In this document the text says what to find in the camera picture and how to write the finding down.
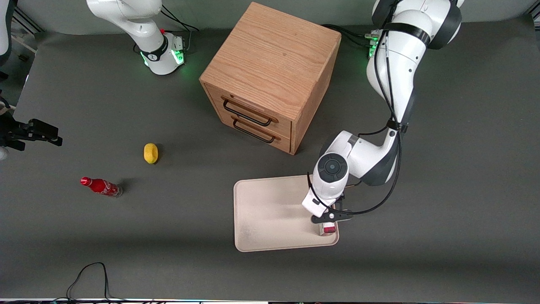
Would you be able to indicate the small wooden drawer front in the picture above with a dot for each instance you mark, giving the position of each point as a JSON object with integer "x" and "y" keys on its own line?
{"x": 284, "y": 142}

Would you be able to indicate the wooden drawer cabinet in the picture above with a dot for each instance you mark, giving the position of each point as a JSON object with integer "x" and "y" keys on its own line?
{"x": 274, "y": 55}

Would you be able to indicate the red cookie box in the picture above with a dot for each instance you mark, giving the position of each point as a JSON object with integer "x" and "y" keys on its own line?
{"x": 328, "y": 230}

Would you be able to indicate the beige rectangular tray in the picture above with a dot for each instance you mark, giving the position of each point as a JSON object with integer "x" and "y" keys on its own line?
{"x": 270, "y": 215}

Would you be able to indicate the yellow lemon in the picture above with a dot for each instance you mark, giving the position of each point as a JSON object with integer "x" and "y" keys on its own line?
{"x": 150, "y": 153}

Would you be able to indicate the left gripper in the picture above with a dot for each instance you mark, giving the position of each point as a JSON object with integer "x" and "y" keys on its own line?
{"x": 341, "y": 199}

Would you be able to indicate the dark grey table mat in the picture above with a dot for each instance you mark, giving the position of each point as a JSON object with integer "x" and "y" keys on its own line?
{"x": 168, "y": 236}

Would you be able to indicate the large wooden drawer front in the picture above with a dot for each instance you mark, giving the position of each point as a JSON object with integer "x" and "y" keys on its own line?
{"x": 278, "y": 126}

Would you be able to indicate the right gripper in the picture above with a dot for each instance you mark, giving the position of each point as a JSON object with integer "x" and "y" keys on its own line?
{"x": 17, "y": 132}

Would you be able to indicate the red cola bottle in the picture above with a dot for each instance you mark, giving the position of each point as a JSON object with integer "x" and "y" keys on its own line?
{"x": 101, "y": 186}

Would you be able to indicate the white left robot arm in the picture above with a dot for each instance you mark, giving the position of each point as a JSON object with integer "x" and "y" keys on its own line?
{"x": 398, "y": 63}

